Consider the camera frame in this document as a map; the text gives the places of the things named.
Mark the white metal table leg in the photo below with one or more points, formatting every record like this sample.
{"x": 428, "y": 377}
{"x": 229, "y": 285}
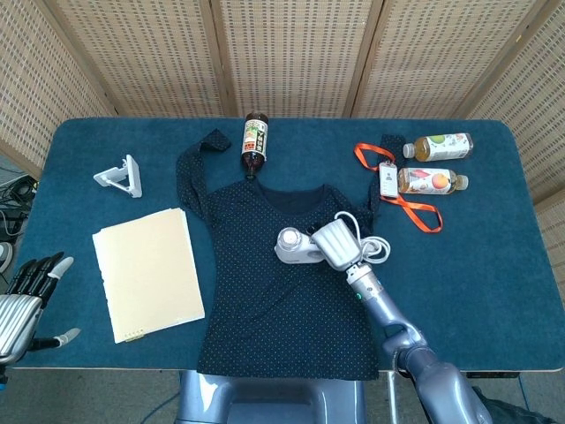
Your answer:
{"x": 391, "y": 397}

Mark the blue jeans leg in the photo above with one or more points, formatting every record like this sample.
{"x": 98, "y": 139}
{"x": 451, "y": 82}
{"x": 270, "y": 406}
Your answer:
{"x": 507, "y": 408}

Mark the blue grey robot torso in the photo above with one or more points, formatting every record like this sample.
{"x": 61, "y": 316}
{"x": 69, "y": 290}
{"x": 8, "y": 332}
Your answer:
{"x": 273, "y": 402}

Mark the white folding phone stand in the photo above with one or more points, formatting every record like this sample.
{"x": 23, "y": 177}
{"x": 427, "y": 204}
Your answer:
{"x": 132, "y": 176}

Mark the green apple tea bottle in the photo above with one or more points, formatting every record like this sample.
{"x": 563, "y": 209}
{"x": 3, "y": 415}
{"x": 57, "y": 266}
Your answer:
{"x": 441, "y": 147}

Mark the dark blue polka dot shirt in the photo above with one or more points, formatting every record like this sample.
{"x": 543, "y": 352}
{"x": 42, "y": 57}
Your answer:
{"x": 265, "y": 318}

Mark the cream paper folder stack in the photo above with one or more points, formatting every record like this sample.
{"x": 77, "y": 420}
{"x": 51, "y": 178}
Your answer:
{"x": 148, "y": 274}

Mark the dark brown drink bottle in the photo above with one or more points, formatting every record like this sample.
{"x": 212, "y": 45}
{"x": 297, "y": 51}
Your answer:
{"x": 255, "y": 141}

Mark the woven wooden folding screen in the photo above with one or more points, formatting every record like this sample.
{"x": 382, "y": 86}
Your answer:
{"x": 287, "y": 53}

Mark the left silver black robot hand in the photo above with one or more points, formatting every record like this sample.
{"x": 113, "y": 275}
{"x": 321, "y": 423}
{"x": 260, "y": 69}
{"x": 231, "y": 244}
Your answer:
{"x": 17, "y": 313}

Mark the black box under table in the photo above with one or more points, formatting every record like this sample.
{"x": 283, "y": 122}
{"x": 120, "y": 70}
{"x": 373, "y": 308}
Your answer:
{"x": 492, "y": 375}

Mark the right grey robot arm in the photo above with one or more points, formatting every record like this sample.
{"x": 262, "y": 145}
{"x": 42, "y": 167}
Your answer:
{"x": 388, "y": 309}

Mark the peach tea bottle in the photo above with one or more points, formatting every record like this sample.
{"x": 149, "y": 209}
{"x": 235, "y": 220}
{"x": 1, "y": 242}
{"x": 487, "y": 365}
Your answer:
{"x": 430, "y": 182}

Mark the blue felt table cover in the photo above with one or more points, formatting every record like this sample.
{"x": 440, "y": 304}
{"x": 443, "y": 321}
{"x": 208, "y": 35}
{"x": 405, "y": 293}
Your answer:
{"x": 463, "y": 287}

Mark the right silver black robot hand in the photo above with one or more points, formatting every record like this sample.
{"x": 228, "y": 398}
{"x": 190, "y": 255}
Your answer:
{"x": 337, "y": 245}

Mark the white ID badge card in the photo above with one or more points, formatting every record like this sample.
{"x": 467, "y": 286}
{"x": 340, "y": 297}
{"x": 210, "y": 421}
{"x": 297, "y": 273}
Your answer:
{"x": 388, "y": 179}

